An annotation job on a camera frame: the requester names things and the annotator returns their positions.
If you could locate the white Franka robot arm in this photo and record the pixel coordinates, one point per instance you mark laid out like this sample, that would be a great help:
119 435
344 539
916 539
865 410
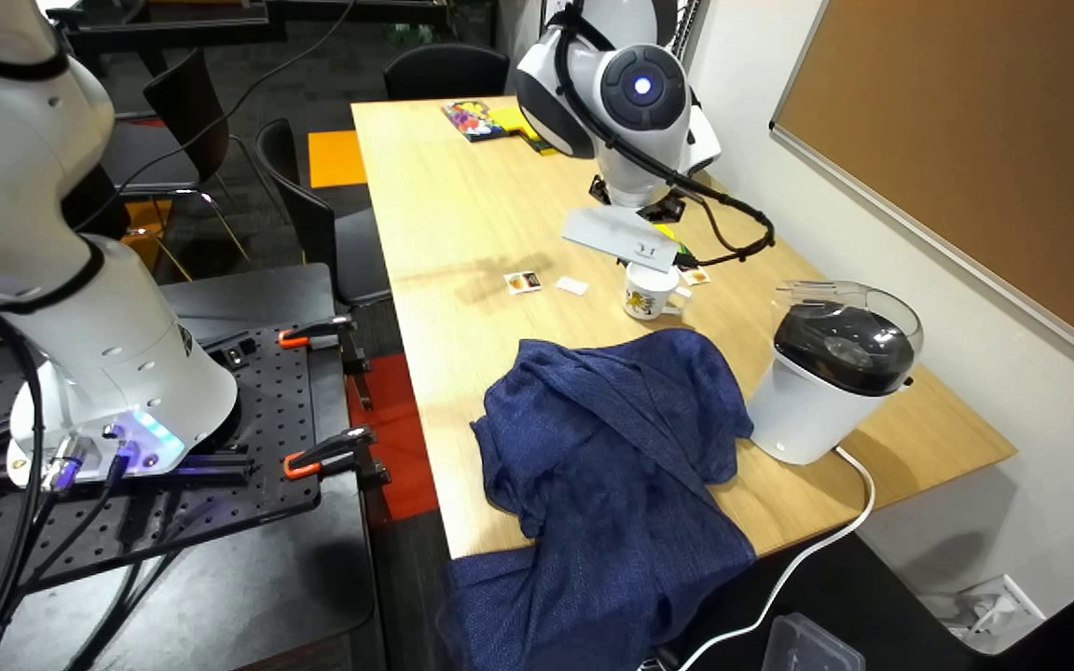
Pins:
77 338

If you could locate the white mug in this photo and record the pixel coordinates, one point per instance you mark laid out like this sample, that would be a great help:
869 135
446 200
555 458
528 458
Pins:
649 300

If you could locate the small brown picture card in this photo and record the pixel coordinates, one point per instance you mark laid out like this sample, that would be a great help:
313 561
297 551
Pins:
522 284

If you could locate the small white card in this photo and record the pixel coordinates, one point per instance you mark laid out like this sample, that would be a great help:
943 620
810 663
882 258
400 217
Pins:
573 284

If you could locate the blue cloth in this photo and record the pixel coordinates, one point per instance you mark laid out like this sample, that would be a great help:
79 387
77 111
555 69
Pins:
611 472

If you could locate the yellow snack packet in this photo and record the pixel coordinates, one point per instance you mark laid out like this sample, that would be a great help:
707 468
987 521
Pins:
467 121

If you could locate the orange black clamp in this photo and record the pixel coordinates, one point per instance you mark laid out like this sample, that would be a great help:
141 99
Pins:
308 338
324 454

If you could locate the black office chair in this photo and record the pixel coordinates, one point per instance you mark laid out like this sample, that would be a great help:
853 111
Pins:
446 70
313 211
183 111

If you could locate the white popcorn maker clear lid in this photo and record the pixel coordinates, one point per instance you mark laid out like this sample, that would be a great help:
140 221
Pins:
810 396

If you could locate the black perforated mounting board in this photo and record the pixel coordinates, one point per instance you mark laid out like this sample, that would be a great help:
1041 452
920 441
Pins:
262 410

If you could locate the clear plastic container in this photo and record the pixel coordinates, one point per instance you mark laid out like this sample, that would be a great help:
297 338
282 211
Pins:
810 646

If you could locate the dark background desk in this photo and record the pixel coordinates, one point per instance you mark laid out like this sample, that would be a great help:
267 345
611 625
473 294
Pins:
166 23

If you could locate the brown cork board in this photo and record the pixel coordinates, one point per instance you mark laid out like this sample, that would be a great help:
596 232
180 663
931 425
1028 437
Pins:
987 135

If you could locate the clear plastic packaging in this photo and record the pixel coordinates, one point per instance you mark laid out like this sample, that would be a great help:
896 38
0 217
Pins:
987 617

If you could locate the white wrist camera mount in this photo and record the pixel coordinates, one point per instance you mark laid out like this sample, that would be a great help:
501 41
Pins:
611 232

